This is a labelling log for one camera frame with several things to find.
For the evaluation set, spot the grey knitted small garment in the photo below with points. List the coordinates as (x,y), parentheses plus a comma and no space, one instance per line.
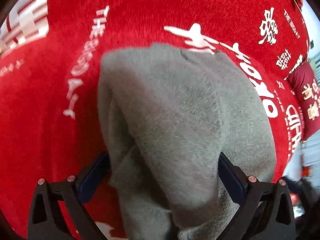
(166,114)

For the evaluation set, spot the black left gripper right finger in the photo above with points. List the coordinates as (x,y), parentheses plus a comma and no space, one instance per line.
(265,209)

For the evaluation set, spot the dark red embroidered pillow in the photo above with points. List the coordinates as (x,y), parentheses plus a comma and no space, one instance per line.
(303,82)

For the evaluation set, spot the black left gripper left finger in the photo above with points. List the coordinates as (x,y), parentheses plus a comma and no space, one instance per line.
(46,220)

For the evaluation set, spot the red blanket with white characters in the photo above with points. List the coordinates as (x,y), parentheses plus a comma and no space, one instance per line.
(51,52)

